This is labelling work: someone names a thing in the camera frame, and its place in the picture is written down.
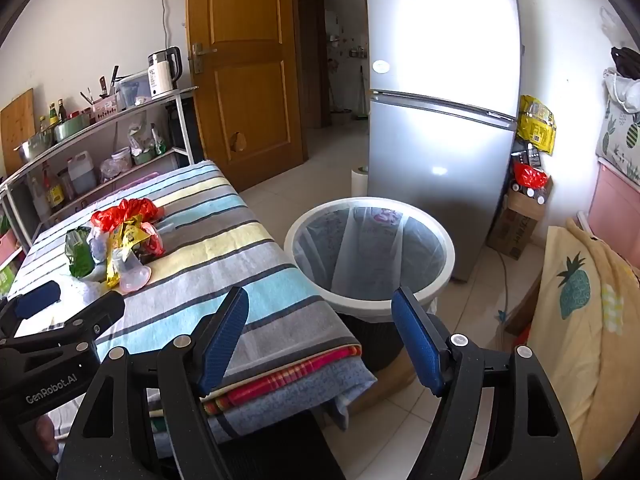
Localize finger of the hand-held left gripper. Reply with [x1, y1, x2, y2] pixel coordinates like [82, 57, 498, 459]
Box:
[10, 290, 126, 356]
[0, 281, 62, 346]

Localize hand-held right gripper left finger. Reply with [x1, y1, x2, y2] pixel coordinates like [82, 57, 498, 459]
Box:
[56, 286, 250, 480]

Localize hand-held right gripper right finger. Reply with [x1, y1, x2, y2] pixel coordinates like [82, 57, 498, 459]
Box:
[391, 286, 583, 480]

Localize clear cup red lid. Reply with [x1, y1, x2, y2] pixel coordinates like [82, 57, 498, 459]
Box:
[111, 247, 152, 293]

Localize yellow snack packet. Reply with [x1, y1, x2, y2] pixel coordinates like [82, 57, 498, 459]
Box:
[104, 215, 151, 288]

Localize white rim trash bin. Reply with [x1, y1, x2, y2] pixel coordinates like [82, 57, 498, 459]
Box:
[284, 198, 457, 372]

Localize green snack packet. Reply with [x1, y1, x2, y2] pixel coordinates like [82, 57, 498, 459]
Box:
[66, 227, 98, 278]

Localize person's left hand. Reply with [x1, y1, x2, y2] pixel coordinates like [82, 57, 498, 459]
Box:
[34, 412, 60, 456]

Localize pink storage basket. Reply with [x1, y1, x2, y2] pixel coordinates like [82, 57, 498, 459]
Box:
[0, 230, 23, 268]

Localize red plaid blanket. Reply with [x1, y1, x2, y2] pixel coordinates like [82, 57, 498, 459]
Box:
[200, 345, 363, 416]

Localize blue grey blanket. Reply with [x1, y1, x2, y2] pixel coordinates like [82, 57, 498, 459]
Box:
[150, 357, 378, 461]

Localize striped blanket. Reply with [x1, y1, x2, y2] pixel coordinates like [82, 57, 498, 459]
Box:
[7, 160, 363, 441]

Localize pink plastic tray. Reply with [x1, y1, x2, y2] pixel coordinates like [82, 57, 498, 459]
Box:
[95, 172, 161, 201]

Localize oil jug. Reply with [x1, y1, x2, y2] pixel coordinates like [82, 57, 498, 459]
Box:
[67, 154, 97, 195]

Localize steel bowl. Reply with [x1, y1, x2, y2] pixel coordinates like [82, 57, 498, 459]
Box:
[14, 130, 55, 163]

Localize cardboard box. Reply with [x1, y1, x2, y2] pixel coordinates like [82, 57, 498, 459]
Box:
[487, 180, 553, 261]

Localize yellow pineapple blanket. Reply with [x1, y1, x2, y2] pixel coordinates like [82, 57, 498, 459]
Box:
[527, 217, 640, 480]

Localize knotted food bags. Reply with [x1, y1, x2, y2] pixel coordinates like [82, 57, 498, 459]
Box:
[127, 122, 168, 166]

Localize green pot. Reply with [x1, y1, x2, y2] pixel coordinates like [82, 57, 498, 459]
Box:
[52, 112, 91, 142]

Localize wooden cutting board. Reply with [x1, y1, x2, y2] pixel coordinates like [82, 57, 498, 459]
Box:
[0, 88, 35, 176]

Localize silver refrigerator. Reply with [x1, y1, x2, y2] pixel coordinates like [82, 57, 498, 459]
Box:
[363, 0, 523, 283]

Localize metal shelf rack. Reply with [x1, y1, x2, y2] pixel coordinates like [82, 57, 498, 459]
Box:
[0, 86, 198, 261]

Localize pink utensil basket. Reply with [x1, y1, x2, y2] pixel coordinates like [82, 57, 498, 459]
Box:
[90, 94, 121, 121]

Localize small red plastic bag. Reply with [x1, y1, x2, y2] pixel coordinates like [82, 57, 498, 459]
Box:
[515, 162, 549, 190]

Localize black packet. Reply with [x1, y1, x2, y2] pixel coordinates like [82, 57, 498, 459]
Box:
[512, 142, 543, 171]

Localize clear storage box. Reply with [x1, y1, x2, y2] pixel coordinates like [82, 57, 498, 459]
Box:
[116, 71, 151, 108]

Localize broom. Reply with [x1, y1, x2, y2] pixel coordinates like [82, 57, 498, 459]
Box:
[357, 65, 371, 121]

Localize pink cabinet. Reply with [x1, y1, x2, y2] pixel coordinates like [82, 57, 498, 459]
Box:
[577, 157, 640, 271]

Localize white electric kettle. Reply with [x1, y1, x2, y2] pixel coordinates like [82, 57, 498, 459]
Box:
[147, 46, 182, 100]

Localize yellow plastic bag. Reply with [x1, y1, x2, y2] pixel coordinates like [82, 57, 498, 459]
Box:
[516, 95, 557, 156]

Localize wooden door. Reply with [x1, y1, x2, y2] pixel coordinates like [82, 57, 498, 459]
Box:
[186, 0, 308, 193]

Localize pineapple print cloth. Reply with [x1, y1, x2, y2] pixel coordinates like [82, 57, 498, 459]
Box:
[595, 95, 640, 186]

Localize white tote bag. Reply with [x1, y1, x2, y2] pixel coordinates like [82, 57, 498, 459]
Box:
[602, 67, 640, 113]

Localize black bag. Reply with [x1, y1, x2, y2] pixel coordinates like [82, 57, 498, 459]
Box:
[610, 46, 640, 81]

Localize clear hanging plastic bag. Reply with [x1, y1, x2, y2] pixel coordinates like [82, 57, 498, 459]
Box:
[597, 7, 626, 48]

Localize brown door frame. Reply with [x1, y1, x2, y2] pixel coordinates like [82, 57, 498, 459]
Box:
[297, 0, 368, 131]

